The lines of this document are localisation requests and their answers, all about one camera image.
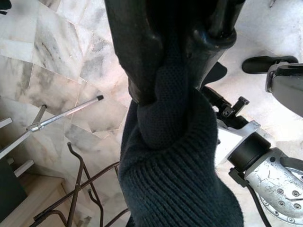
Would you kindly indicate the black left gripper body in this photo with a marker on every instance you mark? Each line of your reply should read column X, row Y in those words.
column 227, row 111

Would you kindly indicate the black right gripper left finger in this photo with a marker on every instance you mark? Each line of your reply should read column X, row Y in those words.
column 135, row 47

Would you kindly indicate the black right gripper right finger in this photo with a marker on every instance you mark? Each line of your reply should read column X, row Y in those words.
column 203, row 56

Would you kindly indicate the dark navy polo shirt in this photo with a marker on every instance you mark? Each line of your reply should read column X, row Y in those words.
column 170, row 177

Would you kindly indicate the grey robot leg black foot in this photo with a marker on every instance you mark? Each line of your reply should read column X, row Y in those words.
column 216, row 73
column 288, row 85

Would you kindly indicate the silver clothes rack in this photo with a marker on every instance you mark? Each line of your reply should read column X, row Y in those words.
column 71, row 110

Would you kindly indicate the marble folding table red edge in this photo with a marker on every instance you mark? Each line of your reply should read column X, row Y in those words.
column 79, row 186

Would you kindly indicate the black TV console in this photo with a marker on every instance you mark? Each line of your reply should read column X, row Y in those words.
column 10, row 182

